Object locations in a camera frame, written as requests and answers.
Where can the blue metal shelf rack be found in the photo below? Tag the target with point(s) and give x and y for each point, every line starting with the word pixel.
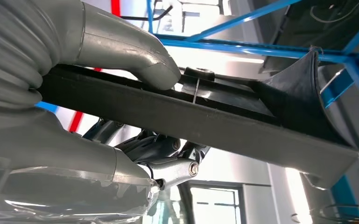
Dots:
pixel 259 49

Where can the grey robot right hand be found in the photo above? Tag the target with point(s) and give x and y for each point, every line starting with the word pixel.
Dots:
pixel 43 148

